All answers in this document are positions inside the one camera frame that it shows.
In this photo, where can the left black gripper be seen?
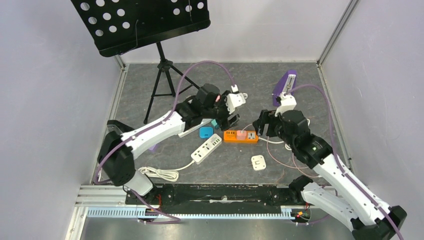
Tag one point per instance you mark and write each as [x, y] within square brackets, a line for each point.
[223, 123]

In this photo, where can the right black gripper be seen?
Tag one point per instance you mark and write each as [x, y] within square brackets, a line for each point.
[269, 122]

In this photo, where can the teal charger cube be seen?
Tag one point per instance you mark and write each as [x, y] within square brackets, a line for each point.
[215, 124]

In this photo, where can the white multicolour power strip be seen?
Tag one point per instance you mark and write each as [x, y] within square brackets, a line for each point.
[203, 123]

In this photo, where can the small pink charger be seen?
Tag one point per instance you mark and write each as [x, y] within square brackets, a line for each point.
[241, 135]

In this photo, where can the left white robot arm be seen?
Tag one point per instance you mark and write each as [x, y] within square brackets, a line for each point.
[119, 151]

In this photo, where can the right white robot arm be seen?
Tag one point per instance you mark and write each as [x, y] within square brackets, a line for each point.
[366, 215]

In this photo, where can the blue plug adapter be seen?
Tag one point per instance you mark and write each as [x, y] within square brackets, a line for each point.
[206, 132]

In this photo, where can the flat white plug adapter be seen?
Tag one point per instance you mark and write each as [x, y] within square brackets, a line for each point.
[258, 162]

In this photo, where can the orange power strip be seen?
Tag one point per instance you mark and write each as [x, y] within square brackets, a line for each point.
[229, 136]

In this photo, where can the white power strip with USB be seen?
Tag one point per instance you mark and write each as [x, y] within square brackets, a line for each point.
[203, 151]

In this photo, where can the purple metronome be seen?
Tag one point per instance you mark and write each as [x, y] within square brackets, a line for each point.
[284, 85]

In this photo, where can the purple power strip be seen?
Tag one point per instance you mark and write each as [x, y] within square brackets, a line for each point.
[153, 148]

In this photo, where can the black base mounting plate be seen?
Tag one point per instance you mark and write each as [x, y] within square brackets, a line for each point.
[184, 198]

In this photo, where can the clear plastic tray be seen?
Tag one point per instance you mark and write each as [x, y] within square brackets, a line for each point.
[111, 126]

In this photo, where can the black perforated music stand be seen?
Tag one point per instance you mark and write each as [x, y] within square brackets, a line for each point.
[120, 26]

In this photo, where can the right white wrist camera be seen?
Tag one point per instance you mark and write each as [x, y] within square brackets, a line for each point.
[287, 103]

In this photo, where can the aluminium rail frame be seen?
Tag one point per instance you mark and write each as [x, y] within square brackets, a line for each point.
[120, 26]

